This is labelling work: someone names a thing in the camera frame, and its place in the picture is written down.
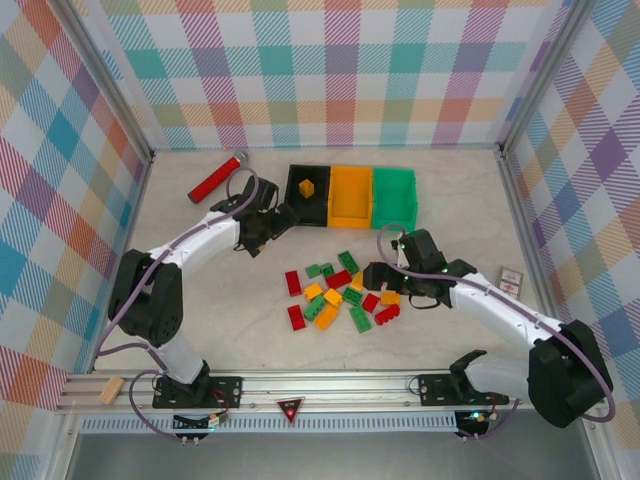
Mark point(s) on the yellow long lego brick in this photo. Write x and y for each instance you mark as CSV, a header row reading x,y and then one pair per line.
x,y
357,282
326,318

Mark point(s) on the red long lego brick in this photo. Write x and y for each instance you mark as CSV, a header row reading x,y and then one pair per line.
x,y
297,318
339,279
387,315
293,283

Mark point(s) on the yellow small lego brick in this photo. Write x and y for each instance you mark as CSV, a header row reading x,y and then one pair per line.
x,y
314,291
390,299
306,189
333,298

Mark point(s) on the green small lego brick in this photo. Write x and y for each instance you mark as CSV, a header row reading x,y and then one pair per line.
x,y
327,270
313,271
351,296

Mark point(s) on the green long lego brick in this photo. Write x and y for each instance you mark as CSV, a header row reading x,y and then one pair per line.
x,y
360,319
348,261
314,309

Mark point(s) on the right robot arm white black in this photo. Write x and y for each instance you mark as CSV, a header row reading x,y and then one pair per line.
x,y
500,310

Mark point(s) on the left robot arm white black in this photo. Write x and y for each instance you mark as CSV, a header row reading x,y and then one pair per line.
x,y
200,240

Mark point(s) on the red small lego brick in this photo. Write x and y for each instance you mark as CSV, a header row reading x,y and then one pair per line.
x,y
370,303

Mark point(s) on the black plastic bin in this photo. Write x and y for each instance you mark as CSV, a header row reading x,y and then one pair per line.
x,y
295,175

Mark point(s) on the red glitter tube grey cap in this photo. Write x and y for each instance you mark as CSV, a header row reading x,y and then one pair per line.
x,y
215,180

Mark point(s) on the yellow plastic bin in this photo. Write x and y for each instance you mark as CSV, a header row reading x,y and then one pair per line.
x,y
350,195

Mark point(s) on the green plastic bin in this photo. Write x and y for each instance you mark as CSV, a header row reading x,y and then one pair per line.
x,y
395,195

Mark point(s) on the small black controller board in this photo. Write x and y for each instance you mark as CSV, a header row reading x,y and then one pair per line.
x,y
475,417
212,421

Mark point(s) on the red triangle warning badge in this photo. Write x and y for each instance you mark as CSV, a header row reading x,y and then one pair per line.
x,y
290,410

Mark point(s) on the grey metal panel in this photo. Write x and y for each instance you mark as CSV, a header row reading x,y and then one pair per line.
x,y
325,457

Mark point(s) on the small wooden block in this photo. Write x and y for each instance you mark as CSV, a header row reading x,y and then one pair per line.
x,y
111,390

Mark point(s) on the small card on rail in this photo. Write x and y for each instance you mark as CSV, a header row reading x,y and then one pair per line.
x,y
510,282

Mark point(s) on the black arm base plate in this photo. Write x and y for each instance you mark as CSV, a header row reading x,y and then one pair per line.
x,y
435,390
225,392

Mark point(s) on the aluminium mounting rail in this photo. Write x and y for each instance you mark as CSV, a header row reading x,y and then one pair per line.
x,y
350,387

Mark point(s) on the aluminium side rail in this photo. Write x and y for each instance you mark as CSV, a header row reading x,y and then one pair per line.
x,y
524,225
135,215

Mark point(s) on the aluminium frame post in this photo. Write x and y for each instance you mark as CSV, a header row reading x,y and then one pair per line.
x,y
107,75
544,75

